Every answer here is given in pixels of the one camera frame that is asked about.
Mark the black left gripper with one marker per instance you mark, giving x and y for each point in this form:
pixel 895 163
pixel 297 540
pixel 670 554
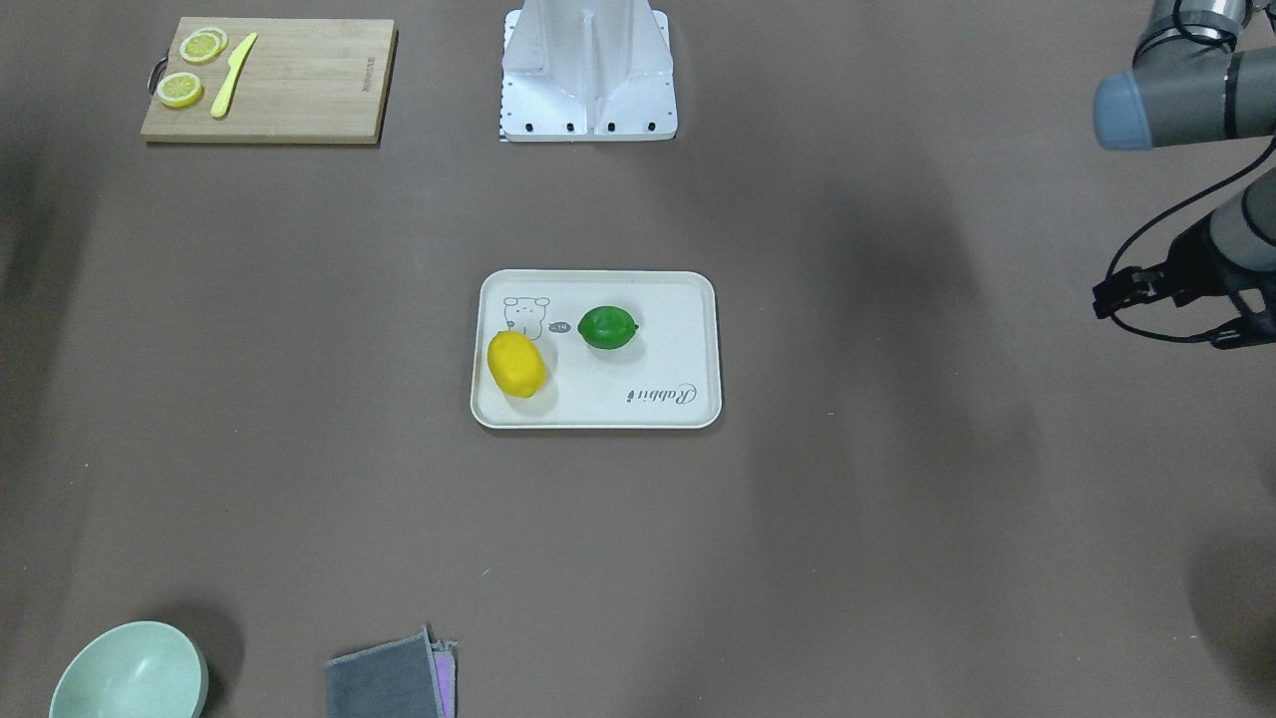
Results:
pixel 1195 261

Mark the green lime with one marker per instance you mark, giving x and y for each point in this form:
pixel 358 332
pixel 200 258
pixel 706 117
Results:
pixel 607 327

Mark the yellow lemon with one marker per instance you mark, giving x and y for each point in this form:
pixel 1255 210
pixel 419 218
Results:
pixel 515 364

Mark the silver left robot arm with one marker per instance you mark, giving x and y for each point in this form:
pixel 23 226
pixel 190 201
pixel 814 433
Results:
pixel 1189 83

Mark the cream rabbit print tray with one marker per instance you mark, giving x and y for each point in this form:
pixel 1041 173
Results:
pixel 667 377

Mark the purple folded cloth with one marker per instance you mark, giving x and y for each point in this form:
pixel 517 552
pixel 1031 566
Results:
pixel 445 668

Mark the grey folded cloth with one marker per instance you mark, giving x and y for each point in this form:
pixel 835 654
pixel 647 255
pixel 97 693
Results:
pixel 395 679

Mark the bamboo cutting board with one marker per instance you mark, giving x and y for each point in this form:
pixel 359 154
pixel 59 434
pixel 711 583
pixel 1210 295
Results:
pixel 306 82

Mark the yellow plastic knife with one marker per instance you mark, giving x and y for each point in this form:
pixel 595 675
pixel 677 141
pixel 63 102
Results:
pixel 220 106

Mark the lemon slice back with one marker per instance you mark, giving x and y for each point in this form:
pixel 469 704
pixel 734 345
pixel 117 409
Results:
pixel 203 45

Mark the lemon slice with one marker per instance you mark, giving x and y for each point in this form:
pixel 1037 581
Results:
pixel 203 45
pixel 179 90

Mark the lemon slice front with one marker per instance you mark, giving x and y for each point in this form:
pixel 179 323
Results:
pixel 179 90

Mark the mint green bowl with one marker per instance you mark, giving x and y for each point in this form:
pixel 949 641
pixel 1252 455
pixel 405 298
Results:
pixel 138 669

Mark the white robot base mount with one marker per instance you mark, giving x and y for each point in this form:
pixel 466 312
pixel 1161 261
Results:
pixel 587 71

